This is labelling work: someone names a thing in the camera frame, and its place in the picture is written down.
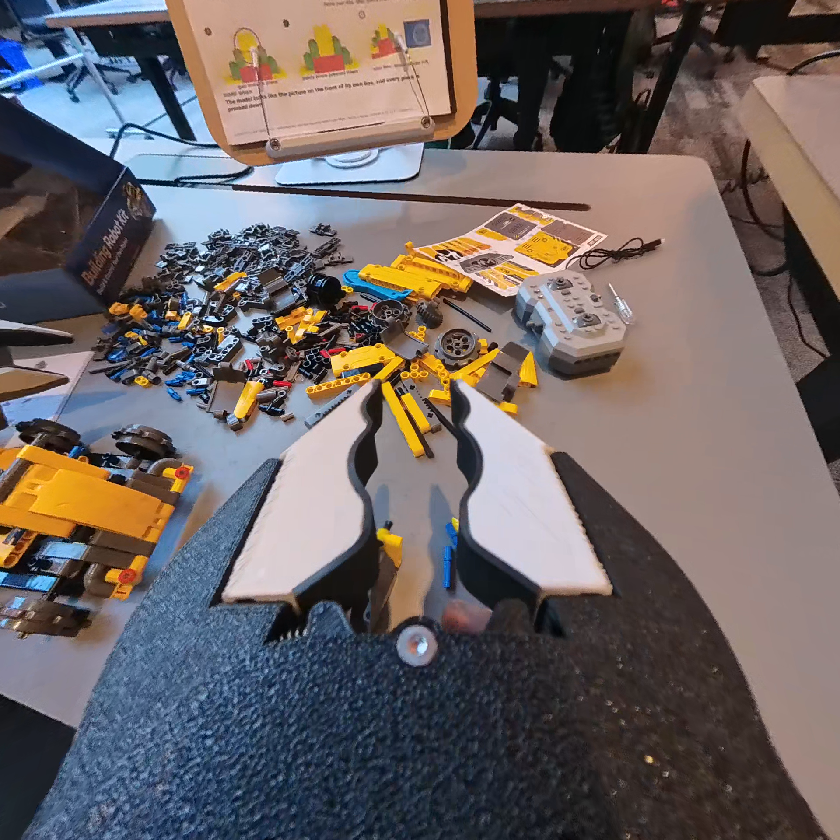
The yellow grey toy claw assembly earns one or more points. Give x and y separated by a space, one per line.
390 544

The heap of yellow toy beams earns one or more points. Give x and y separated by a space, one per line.
354 361

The small clear screwdriver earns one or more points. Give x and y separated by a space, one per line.
622 305

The grey toy motor hub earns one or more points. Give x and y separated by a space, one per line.
571 328

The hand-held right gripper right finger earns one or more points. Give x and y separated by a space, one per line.
531 518

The thin black toy axle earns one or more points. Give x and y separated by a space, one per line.
466 315

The white instruction booklet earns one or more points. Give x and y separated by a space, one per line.
65 387

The grey office desk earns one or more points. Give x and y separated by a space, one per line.
800 144
111 13
577 3

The yellow toy frame part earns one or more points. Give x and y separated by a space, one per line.
413 275

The yellow toy vehicle model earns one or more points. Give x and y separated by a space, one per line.
85 505

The yellow black sticker sheet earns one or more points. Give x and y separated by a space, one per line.
518 246

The large black toy tyre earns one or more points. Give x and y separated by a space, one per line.
325 289

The dark grey cardboard box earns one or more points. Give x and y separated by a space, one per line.
98 249

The pile of small building pieces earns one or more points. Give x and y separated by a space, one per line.
216 315

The grey toothed toy rack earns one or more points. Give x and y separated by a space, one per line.
331 410

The white stand base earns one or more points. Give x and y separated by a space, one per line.
354 169

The grey spoked toy wheel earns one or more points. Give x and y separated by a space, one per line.
457 346
388 313

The long yellow toy beam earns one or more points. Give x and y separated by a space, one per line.
401 420

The printed paper sheet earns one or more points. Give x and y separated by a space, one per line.
328 92

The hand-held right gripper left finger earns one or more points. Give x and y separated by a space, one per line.
302 518

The person's right hand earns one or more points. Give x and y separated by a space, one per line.
466 617

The blue curved toy panel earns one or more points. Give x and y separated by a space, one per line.
371 285

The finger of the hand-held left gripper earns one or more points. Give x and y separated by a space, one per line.
29 384
33 334

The short yellow toy beam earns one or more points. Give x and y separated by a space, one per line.
417 413

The long blue toy pin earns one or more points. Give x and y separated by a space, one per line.
449 568

